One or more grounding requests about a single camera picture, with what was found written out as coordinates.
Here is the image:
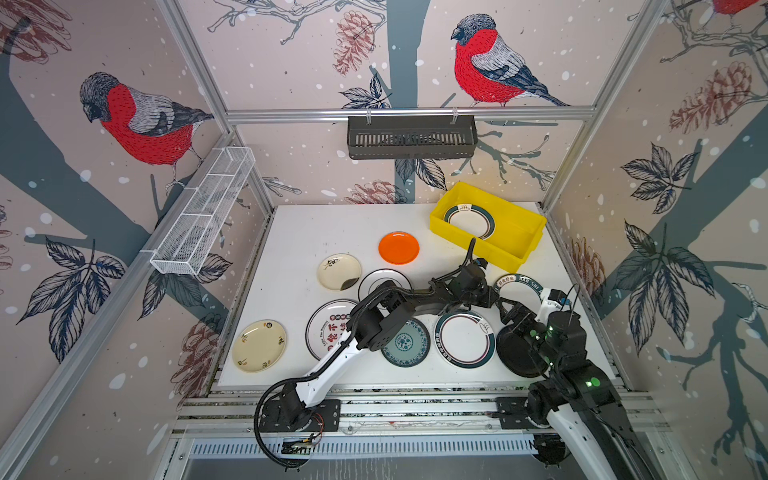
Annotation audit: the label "teal patterned plate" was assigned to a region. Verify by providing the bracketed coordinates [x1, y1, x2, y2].
[382, 319, 431, 368]

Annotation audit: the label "green red rim plate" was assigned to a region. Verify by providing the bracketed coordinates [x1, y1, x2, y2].
[443, 203, 496, 240]
[434, 311, 496, 369]

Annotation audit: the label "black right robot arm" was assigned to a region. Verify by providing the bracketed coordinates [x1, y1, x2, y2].
[496, 298, 662, 479]

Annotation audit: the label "orange plastic plate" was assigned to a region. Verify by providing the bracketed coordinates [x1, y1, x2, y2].
[378, 231, 420, 265]

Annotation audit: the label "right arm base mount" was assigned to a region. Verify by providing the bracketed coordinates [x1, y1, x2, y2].
[494, 392, 550, 430]

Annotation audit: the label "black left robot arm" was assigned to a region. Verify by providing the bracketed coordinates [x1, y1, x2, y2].
[253, 239, 498, 471]

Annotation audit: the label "black hanging wall basket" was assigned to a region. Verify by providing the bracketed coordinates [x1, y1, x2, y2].
[347, 115, 478, 160]

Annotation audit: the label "cream small floral plate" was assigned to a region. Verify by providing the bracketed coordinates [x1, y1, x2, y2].
[316, 253, 362, 291]

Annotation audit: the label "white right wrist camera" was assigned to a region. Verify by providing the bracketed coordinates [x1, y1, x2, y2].
[536, 288, 570, 324]

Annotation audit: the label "yellow plastic bin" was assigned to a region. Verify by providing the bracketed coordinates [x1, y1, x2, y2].
[429, 182, 547, 273]

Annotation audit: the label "black round plate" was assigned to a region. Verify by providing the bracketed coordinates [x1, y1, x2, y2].
[496, 326, 548, 378]

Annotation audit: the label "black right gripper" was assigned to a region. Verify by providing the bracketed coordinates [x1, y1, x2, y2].
[500, 294, 563, 371]

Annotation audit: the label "green rim HAO SHI plate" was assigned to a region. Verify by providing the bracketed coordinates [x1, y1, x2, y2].
[493, 273, 546, 301]

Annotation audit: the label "white plate red characters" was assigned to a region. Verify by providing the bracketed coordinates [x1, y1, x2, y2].
[305, 299, 357, 360]

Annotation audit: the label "cream yellow plate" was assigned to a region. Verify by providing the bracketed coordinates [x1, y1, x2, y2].
[231, 320, 287, 373]

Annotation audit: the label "white plate green cloud outline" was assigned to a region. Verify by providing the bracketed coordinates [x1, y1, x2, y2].
[358, 268, 412, 301]

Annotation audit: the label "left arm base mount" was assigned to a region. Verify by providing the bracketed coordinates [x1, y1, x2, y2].
[256, 396, 341, 433]

